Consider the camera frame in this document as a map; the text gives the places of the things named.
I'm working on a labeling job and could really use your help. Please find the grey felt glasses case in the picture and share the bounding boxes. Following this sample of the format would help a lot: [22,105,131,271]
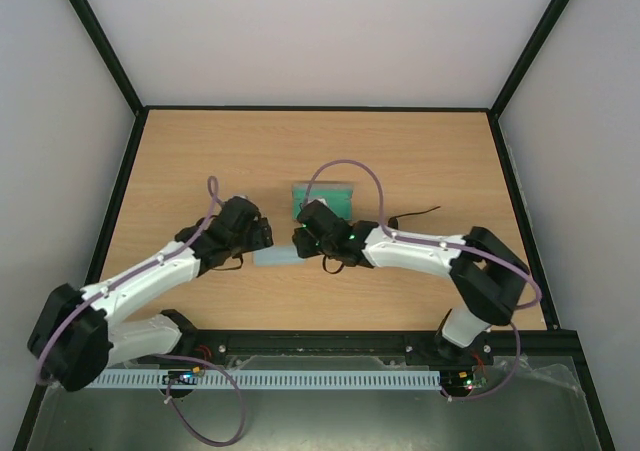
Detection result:
[291,181,354,221]

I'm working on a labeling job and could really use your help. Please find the light blue cleaning cloth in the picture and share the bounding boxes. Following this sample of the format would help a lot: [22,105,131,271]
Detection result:
[253,245,304,267]

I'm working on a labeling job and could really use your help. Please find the black round sunglasses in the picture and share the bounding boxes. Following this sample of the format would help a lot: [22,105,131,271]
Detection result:
[387,206,440,229]

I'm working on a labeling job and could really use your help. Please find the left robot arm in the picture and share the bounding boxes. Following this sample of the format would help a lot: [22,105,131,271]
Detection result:
[27,196,273,392]

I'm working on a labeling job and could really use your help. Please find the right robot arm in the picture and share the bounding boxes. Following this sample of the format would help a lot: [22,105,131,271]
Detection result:
[292,200,533,363]

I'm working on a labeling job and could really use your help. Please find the clear plastic sheet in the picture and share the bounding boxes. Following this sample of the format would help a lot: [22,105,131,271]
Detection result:
[29,363,600,450]

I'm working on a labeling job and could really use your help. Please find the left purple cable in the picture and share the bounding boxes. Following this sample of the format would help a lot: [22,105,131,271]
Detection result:
[35,174,248,445]

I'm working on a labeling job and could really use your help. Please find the purple cable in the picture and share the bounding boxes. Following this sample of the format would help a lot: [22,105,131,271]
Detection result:
[298,158,544,403]
[35,174,248,445]

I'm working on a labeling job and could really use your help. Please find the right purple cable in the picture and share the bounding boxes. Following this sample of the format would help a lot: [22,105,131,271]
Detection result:
[298,158,544,403]

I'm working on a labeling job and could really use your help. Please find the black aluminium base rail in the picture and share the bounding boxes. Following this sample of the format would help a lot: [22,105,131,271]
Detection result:
[134,328,581,367]

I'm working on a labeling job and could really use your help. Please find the light blue slotted cable duct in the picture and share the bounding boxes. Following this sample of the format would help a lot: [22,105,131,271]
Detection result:
[88,369,441,391]

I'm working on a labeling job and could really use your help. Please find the black cage frame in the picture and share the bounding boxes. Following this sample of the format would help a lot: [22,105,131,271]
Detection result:
[9,0,617,451]

